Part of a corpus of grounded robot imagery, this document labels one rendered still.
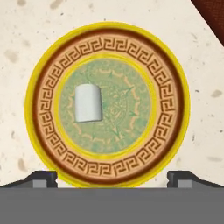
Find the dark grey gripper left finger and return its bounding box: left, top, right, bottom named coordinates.
left=0, top=171, right=59, bottom=189

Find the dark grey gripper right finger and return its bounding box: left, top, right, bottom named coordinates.
left=166, top=171, right=224, bottom=189

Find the dark red brown tray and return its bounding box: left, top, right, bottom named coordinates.
left=191, top=0, right=224, bottom=47

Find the white marshmallow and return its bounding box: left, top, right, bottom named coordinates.
left=74, top=83, right=102, bottom=123

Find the yellow rimmed patterned plate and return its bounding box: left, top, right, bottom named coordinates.
left=24, top=21, right=192, bottom=188

